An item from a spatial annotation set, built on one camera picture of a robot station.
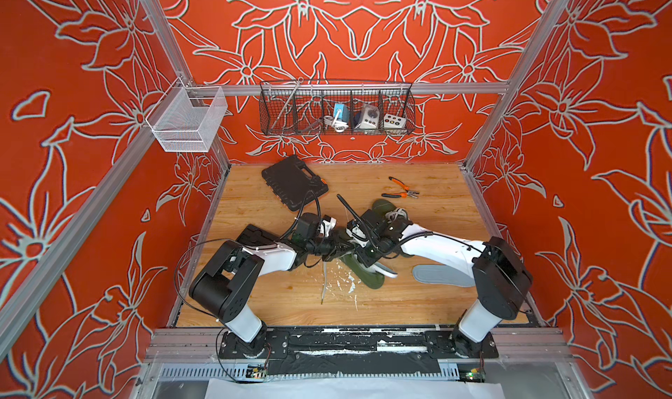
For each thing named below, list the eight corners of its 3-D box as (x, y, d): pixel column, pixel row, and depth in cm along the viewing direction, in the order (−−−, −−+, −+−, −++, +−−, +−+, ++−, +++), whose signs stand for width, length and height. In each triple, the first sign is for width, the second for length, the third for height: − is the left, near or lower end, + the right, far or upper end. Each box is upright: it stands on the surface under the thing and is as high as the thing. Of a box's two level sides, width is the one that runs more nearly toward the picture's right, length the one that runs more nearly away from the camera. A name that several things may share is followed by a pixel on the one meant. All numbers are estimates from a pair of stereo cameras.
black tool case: (293, 214, 104) (291, 207, 100) (261, 178, 116) (258, 171, 113) (329, 191, 111) (329, 184, 107) (295, 160, 124) (294, 152, 120)
